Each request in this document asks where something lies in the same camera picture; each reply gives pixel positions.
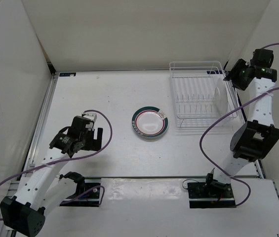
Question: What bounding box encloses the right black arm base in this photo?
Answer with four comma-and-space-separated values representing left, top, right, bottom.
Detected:
182, 179, 236, 209

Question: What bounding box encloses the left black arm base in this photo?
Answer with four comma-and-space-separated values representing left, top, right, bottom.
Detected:
60, 178, 104, 207

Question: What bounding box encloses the green rimmed white plate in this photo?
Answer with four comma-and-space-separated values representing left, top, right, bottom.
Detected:
133, 131, 167, 142

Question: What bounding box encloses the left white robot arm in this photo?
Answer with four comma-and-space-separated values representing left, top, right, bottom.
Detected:
0, 113, 103, 237

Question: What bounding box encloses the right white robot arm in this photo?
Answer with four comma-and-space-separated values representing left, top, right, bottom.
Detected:
203, 49, 279, 198

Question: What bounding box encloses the blue label sticker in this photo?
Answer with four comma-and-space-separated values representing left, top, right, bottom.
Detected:
59, 72, 77, 77

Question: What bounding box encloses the white wire dish rack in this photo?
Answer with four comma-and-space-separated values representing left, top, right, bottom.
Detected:
169, 61, 238, 130

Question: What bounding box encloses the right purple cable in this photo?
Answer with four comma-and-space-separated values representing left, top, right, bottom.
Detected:
199, 42, 279, 206

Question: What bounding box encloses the aluminium table rail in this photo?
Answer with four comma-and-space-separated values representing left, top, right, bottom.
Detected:
21, 72, 59, 171

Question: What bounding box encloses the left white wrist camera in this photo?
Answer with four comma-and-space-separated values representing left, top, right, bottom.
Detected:
82, 112, 97, 129

